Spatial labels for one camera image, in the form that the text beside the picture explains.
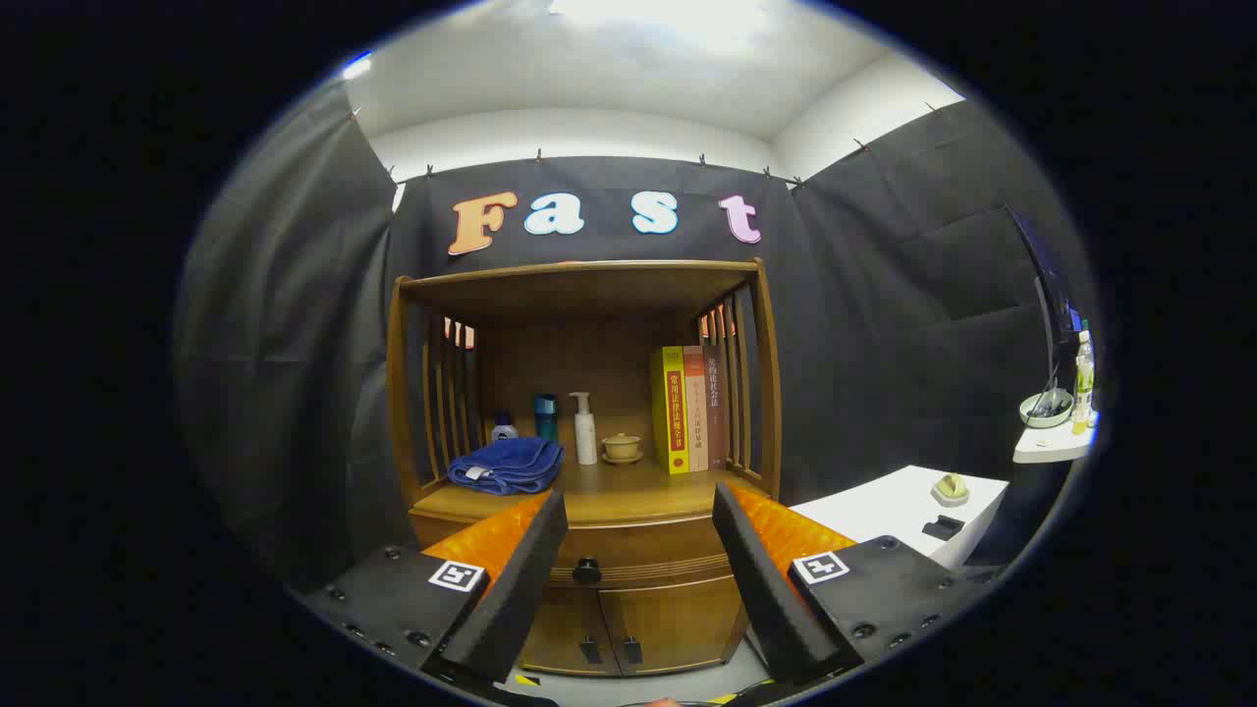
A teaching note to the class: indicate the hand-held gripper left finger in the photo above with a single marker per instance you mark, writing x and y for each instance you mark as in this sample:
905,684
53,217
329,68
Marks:
520,589

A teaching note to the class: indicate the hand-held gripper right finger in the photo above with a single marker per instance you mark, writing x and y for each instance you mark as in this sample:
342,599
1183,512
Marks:
766,589

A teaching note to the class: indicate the black drawer knob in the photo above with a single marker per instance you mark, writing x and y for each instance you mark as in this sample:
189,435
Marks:
587,571

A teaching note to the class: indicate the wooden drawer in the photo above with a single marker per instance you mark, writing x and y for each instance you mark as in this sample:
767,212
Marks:
648,550

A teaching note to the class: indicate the white side cabinet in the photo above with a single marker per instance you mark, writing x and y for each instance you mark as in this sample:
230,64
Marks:
884,511

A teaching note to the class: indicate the wooden countertop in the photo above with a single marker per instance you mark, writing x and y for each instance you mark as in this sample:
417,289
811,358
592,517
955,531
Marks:
628,491

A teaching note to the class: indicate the wooden cabinet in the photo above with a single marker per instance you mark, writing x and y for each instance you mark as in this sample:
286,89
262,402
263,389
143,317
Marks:
589,295

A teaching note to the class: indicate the blue folded towel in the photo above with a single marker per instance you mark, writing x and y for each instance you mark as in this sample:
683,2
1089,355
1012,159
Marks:
511,466

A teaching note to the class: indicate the small blue-capped bottle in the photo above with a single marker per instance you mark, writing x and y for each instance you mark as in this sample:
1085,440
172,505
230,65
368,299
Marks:
504,428

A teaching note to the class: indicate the white pump bottle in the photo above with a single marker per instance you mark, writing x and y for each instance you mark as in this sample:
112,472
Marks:
585,437

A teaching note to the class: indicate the teal cylinder bottle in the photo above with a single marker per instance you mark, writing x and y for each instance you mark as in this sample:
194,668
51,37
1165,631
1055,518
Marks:
546,417

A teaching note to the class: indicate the beige lidded teacup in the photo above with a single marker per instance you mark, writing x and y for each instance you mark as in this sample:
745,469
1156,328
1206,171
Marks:
622,447

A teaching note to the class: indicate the small black flat object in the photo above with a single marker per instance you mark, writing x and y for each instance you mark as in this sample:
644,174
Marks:
943,527

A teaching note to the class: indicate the brown book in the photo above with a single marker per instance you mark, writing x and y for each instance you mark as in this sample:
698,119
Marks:
715,407

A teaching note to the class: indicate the orange and beige book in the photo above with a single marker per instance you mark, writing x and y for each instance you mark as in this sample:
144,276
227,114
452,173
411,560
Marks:
695,412

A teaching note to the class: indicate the yellow book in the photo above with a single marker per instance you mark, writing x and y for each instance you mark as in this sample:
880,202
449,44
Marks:
673,412

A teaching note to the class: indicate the small green tape dispenser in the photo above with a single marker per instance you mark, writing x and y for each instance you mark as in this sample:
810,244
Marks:
950,486

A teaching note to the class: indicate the white shelf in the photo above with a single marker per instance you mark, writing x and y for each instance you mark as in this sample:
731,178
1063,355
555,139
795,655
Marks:
1051,444

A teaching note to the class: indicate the pale green bowl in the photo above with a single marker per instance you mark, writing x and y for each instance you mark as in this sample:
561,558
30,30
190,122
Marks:
1046,407

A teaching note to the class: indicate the green drink bottle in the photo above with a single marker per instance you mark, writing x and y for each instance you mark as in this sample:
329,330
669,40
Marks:
1084,373

